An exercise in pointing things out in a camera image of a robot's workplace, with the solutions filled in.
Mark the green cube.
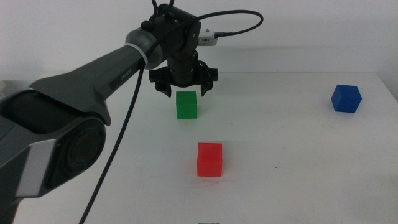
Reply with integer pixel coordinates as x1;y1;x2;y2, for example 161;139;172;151
175;90;198;120

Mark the red cube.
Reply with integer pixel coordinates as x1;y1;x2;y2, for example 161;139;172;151
197;142;223;178

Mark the blue cube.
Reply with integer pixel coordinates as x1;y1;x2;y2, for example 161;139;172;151
330;84;363;114

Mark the white zip tie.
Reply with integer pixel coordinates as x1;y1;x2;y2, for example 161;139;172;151
125;42;149;70

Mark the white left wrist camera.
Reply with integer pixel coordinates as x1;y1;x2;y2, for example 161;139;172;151
198;28;217;47

